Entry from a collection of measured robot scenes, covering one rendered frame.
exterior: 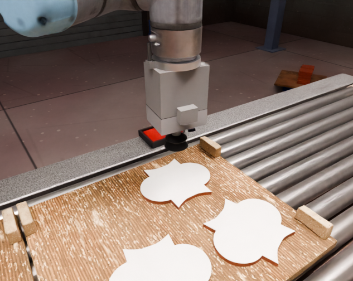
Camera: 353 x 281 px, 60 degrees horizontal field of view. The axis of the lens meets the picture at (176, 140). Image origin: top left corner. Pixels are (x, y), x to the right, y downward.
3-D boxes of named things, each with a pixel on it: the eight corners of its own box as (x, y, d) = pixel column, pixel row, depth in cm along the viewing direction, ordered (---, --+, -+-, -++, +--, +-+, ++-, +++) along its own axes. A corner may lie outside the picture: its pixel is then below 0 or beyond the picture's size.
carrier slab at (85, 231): (19, 217, 54) (17, 211, 53) (202, 148, 73) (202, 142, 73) (87, 440, 29) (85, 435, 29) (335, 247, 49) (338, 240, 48)
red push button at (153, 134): (142, 136, 79) (142, 131, 78) (162, 129, 82) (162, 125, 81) (153, 146, 75) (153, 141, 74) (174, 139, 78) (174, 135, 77)
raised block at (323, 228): (293, 217, 52) (296, 206, 51) (300, 213, 53) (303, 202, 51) (324, 241, 48) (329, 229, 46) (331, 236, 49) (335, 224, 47)
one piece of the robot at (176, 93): (164, 53, 39) (166, 158, 47) (222, 45, 42) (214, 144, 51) (136, 37, 46) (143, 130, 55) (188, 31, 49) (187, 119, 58)
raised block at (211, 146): (198, 146, 71) (199, 136, 69) (204, 144, 72) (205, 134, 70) (215, 159, 67) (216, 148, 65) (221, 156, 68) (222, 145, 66)
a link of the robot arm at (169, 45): (212, 27, 43) (159, 33, 39) (210, 59, 45) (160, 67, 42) (186, 18, 48) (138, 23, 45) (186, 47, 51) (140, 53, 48)
